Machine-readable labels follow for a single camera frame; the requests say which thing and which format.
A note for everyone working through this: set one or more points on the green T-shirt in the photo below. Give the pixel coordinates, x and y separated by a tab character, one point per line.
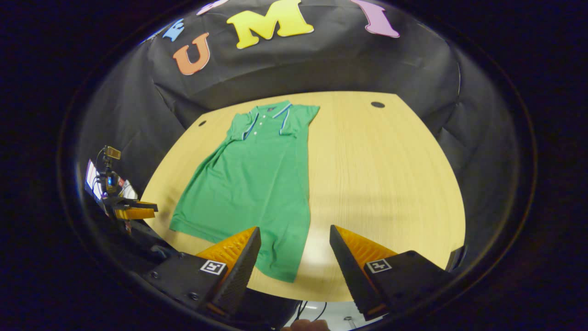
257	184

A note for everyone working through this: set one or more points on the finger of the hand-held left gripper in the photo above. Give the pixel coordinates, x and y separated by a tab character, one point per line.
133	214
144	206

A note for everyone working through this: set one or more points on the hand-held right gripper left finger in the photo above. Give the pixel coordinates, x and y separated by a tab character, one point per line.
239	276

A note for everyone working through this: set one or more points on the computer monitor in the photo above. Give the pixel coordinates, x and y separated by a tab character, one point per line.
91	179

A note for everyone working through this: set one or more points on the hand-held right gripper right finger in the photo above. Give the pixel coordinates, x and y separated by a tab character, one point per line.
351	280

